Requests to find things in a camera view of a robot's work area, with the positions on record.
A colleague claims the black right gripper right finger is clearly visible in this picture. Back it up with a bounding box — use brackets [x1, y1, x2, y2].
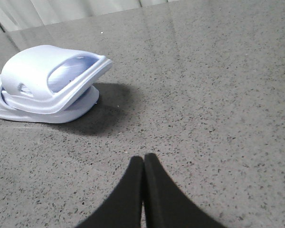
[144, 153, 223, 228]

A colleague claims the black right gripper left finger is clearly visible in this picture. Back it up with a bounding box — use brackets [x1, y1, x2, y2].
[77, 156, 144, 228]

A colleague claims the light blue slipper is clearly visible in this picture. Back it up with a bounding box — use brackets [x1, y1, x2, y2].
[0, 45, 112, 114]
[0, 77, 99, 124]

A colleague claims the beige curtain backdrop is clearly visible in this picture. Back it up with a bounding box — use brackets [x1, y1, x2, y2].
[0, 0, 165, 33]

